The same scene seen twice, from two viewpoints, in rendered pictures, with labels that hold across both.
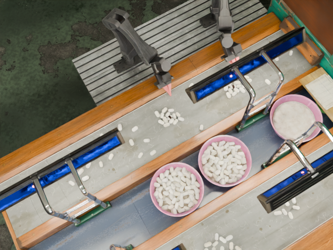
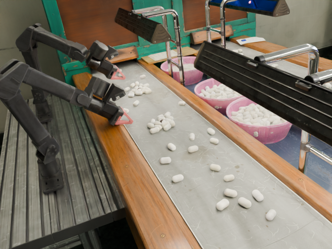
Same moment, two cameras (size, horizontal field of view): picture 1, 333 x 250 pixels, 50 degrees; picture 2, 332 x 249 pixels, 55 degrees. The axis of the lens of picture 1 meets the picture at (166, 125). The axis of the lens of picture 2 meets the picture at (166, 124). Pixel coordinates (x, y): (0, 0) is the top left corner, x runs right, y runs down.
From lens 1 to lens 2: 172 cm
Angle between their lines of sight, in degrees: 62
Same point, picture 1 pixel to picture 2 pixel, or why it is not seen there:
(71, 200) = (306, 218)
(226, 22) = (80, 46)
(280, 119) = not seen: hidden behind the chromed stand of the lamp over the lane
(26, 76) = not seen: outside the picture
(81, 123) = (146, 201)
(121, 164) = (228, 159)
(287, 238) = (296, 67)
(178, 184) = (253, 114)
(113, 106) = (127, 164)
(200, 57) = not seen: hidden behind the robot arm
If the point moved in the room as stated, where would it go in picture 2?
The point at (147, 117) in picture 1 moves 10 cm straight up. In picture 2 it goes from (156, 140) to (152, 116)
